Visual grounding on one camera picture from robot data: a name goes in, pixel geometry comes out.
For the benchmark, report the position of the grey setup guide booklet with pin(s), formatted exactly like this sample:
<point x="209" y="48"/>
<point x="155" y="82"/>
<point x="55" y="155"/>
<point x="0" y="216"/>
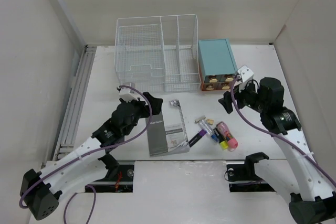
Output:
<point x="167" y="132"/>

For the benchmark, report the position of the blue cap clear pen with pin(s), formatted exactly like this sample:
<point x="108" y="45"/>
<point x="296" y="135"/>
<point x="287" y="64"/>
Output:
<point x="205" y="126"/>

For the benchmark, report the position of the small tan eraser block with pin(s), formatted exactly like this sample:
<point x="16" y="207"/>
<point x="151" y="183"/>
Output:
<point x="209" y="121"/>

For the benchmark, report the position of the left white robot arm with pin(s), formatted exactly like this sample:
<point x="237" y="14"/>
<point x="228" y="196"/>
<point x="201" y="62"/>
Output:
<point x="42" y="191"/>

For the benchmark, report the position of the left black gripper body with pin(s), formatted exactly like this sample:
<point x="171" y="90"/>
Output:
<point x="140" y="111"/>

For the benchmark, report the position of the pink cartoon glue bottle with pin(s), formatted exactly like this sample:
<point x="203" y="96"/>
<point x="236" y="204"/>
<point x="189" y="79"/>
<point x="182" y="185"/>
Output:
<point x="227" y="135"/>

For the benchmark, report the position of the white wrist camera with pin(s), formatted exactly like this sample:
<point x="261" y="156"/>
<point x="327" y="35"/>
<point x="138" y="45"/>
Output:
<point x="127" y="94"/>
<point x="245" y="73"/>

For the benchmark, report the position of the yellow cap black highlighter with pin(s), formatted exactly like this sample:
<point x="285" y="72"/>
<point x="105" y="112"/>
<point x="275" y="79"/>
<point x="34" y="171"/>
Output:
<point x="222" y="142"/>

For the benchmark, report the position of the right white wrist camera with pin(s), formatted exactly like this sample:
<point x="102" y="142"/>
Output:
<point x="245" y="73"/>

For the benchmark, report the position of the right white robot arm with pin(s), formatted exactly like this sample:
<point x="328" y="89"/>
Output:
<point x="307" y="189"/>

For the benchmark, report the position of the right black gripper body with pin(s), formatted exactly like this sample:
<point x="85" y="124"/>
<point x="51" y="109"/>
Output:
<point x="248" y="97"/>

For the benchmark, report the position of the teal mini drawer cabinet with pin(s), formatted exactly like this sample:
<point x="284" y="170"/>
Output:
<point x="216" y="61"/>

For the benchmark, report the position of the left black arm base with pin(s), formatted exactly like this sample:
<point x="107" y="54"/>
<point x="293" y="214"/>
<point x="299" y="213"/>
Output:
<point x="118" y="177"/>

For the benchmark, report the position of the small silver staple box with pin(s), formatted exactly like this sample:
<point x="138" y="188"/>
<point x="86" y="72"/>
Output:
<point x="197" y="120"/>

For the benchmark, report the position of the aluminium rail frame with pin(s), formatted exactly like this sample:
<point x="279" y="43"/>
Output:
<point x="69" y="125"/>

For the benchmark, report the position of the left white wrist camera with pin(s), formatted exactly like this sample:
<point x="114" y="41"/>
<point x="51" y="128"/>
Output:
<point x="127" y="94"/>

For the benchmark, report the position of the white wire desk organizer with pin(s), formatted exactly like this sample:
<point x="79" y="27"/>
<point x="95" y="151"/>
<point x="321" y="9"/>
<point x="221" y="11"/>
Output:
<point x="158" y="53"/>

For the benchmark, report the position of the purple cap black marker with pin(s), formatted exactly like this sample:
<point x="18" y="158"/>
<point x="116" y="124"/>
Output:
<point x="196" y="138"/>

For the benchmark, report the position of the clear drawer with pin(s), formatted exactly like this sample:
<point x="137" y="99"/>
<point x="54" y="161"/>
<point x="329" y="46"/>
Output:
<point x="210" y="86"/>
<point x="226" y="85"/>

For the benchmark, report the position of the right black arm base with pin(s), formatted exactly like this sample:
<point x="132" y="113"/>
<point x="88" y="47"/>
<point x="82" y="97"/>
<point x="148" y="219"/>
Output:
<point x="242" y="178"/>

